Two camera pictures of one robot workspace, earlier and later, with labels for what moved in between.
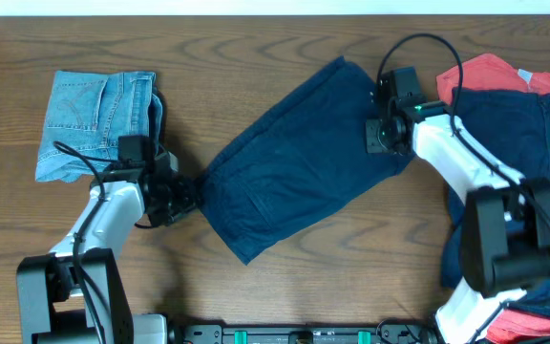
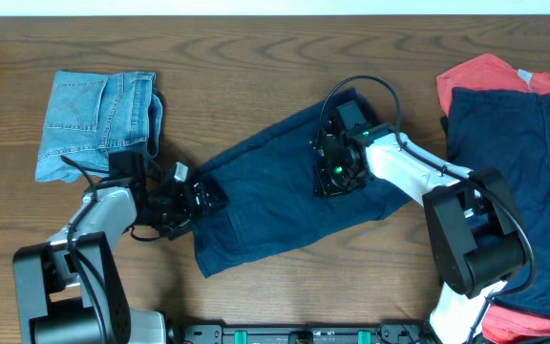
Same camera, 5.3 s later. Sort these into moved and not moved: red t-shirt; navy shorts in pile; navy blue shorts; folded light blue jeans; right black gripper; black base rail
Moved: navy blue shorts; right black gripper
Not moved: black base rail; folded light blue jeans; red t-shirt; navy shorts in pile
